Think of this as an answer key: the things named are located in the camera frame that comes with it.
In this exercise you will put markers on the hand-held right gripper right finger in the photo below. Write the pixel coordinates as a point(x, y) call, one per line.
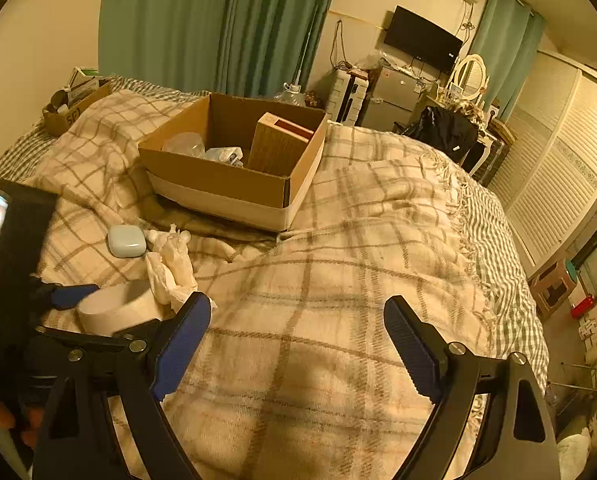
point(412, 352)

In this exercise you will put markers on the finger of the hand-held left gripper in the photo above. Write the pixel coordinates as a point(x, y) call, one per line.
point(78, 334)
point(74, 295)

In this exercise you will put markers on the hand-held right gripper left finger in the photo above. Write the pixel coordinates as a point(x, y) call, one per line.
point(181, 350)

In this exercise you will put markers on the white tape roll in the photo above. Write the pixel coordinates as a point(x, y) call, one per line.
point(113, 310)

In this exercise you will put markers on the person's left hand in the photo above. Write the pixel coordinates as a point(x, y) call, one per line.
point(28, 430)

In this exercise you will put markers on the pale blue earbud case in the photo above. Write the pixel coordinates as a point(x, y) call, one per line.
point(126, 242)

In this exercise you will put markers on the crumpled white tissue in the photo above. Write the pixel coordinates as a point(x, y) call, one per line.
point(171, 270)

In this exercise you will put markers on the beige plaid blanket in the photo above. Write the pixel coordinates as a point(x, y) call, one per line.
point(328, 270)

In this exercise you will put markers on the green checked bed sheet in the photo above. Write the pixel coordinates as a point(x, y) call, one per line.
point(498, 260)

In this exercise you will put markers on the small cardboard box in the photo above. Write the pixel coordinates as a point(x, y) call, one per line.
point(63, 117)

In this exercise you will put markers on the cardboard pet house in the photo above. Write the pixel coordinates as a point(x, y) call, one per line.
point(551, 287)

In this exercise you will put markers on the red container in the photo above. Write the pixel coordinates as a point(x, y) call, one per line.
point(582, 306)

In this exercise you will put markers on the large open cardboard box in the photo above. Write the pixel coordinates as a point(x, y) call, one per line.
point(228, 180)

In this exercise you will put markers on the crumpled clear plastic wrap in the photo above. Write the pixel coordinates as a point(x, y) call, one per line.
point(184, 144)

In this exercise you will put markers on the green and white carton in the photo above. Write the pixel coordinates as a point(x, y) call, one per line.
point(84, 79)

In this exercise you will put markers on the white plastic bag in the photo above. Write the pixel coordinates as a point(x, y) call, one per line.
point(573, 452)

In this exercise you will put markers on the clear plastic packet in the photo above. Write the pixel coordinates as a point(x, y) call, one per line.
point(224, 156)

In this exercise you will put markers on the white dressing table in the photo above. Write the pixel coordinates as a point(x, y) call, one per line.
point(496, 147)

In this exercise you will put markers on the black bag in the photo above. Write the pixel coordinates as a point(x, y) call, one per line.
point(446, 132)

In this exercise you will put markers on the wooden box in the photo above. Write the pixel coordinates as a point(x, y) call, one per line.
point(276, 147)

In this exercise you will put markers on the white louvred wardrobe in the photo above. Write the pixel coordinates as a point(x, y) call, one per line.
point(553, 150)

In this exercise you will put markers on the grey mini fridge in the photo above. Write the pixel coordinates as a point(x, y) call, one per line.
point(391, 97)

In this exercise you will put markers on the white floor appliance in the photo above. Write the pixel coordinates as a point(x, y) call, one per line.
point(348, 97)

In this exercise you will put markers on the clear water bottle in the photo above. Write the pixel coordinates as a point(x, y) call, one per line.
point(289, 95)

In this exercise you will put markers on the white oval mirror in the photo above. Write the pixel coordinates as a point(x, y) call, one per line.
point(471, 75)

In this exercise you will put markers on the wide green curtain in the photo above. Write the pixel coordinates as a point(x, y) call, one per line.
point(188, 25)

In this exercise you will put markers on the narrow green curtain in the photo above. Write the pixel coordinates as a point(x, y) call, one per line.
point(506, 40)

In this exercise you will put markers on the black wall television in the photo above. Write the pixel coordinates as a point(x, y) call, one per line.
point(421, 40)

